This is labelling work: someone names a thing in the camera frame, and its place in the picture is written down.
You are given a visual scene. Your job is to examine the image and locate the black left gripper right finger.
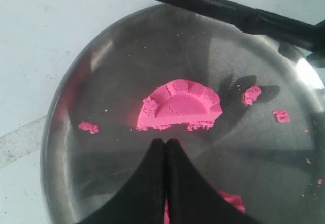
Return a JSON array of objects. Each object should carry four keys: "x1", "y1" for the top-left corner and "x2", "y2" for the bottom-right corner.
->
[{"x1": 165, "y1": 139, "x2": 254, "y2": 223}]

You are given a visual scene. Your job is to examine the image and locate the black kitchen knife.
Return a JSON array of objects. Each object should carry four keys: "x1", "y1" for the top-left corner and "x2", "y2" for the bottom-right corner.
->
[{"x1": 157, "y1": 0, "x2": 324, "y2": 52}]

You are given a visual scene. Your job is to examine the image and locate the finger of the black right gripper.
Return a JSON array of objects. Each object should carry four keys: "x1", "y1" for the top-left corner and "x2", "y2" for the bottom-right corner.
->
[{"x1": 306, "y1": 51, "x2": 325, "y2": 68}]

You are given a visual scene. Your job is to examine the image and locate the pink clay lump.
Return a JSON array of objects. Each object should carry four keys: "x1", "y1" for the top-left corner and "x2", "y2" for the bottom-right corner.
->
[
  {"x1": 164, "y1": 191, "x2": 245, "y2": 224},
  {"x1": 136, "y1": 79, "x2": 223, "y2": 131}
]

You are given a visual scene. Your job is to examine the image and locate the round steel plate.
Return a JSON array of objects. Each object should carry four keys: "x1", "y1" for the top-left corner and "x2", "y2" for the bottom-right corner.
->
[{"x1": 41, "y1": 5, "x2": 324, "y2": 223}]

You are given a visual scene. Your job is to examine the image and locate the pink sand crumb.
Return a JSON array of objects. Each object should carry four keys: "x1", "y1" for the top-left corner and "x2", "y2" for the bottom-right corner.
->
[
  {"x1": 272, "y1": 110, "x2": 291, "y2": 123},
  {"x1": 242, "y1": 85, "x2": 262, "y2": 105}
]

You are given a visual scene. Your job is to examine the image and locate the small pink crumb left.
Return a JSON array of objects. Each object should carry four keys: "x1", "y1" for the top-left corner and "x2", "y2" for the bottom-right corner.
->
[{"x1": 78, "y1": 121, "x2": 99, "y2": 134}]

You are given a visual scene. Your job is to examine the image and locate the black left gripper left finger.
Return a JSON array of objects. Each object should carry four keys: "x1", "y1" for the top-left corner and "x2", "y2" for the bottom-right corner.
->
[{"x1": 80, "y1": 139, "x2": 165, "y2": 223}]

